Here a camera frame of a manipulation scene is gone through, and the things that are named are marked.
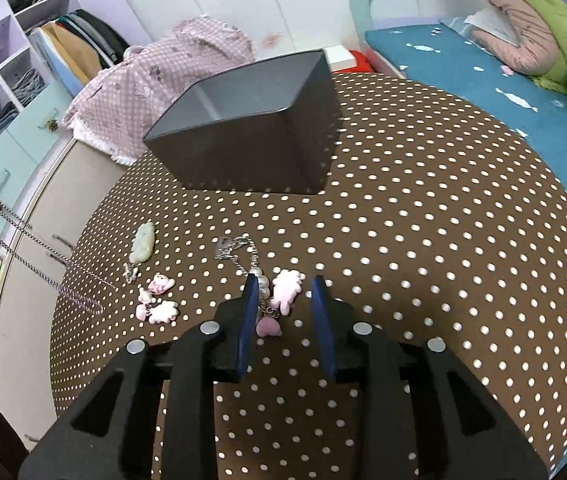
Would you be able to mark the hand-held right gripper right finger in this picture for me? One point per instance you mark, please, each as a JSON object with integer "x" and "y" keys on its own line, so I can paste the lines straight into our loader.
{"x": 321, "y": 320}

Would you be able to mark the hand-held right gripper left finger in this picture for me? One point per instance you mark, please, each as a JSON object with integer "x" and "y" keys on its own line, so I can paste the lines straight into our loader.
{"x": 249, "y": 320}

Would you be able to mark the pale green jade pendant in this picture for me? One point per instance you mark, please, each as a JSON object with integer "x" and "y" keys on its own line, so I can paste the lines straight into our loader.
{"x": 143, "y": 245}

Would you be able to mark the grey metal tin box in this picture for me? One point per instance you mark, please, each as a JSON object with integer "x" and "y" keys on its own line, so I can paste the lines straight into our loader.
{"x": 263, "y": 150}

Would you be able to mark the teal drawer unit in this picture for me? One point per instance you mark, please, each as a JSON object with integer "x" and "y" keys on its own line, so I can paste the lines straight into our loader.
{"x": 23, "y": 130}

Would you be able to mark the pinecone drawer knob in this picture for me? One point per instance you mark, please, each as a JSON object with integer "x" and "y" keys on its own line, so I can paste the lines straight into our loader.
{"x": 52, "y": 124}

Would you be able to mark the folded grey knit clothes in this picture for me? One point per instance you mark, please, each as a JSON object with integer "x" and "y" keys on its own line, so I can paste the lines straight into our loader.
{"x": 26, "y": 85}

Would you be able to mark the pink checkered cloth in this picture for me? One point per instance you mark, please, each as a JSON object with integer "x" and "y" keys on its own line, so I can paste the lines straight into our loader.
{"x": 133, "y": 85}

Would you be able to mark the row of hanging clothes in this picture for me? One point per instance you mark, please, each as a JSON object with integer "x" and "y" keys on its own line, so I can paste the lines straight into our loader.
{"x": 93, "y": 35}

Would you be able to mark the white flat box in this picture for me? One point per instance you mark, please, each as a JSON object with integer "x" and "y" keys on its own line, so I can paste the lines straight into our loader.
{"x": 338, "y": 56}

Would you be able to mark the blue fish print bed sheet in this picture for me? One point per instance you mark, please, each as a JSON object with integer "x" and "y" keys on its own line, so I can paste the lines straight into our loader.
{"x": 463, "y": 75}

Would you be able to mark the small pink item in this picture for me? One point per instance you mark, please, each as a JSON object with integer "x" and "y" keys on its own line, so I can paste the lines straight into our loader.
{"x": 507, "y": 69}

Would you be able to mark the white pillow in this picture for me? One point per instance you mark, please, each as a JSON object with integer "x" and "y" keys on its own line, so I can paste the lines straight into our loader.
{"x": 488, "y": 22}

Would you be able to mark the pink and green quilt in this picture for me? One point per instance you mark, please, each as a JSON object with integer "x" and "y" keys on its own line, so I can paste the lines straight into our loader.
{"x": 538, "y": 45}

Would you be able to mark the faded pink wall sticker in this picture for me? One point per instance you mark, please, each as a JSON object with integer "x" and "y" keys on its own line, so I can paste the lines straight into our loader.
{"x": 271, "y": 39}

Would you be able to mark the teal bunk bed frame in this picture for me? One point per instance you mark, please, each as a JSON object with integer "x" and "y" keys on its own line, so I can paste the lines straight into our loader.
{"x": 361, "y": 5}

